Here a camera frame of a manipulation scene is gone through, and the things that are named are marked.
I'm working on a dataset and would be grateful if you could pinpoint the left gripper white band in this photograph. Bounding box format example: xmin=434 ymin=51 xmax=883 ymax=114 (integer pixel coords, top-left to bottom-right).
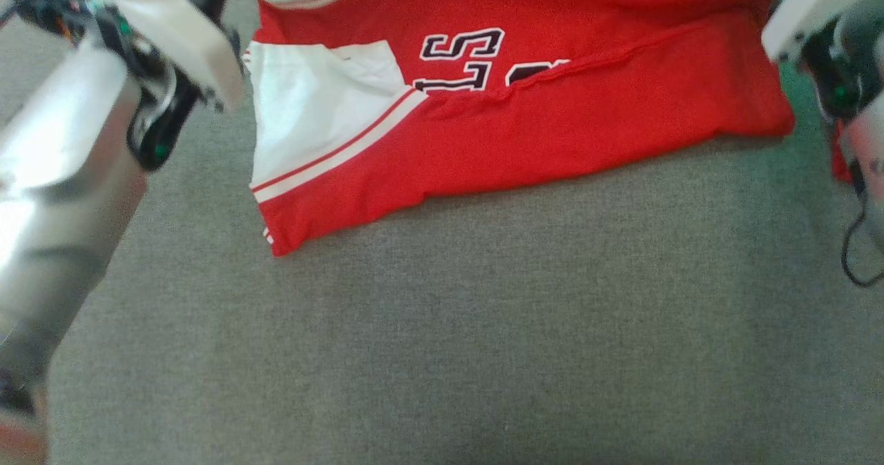
xmin=86 ymin=0 xmax=246 ymax=112

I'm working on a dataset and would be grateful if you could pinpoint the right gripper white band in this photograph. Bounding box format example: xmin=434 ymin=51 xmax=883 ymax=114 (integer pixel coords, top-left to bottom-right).
xmin=761 ymin=0 xmax=884 ymax=64

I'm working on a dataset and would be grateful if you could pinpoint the grey sofa cushion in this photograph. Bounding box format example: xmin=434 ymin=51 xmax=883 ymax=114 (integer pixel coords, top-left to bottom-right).
xmin=0 ymin=0 xmax=884 ymax=465

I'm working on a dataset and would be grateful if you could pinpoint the right black cable blue connector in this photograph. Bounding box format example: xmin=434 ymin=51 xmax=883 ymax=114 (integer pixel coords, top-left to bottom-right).
xmin=840 ymin=168 xmax=884 ymax=288

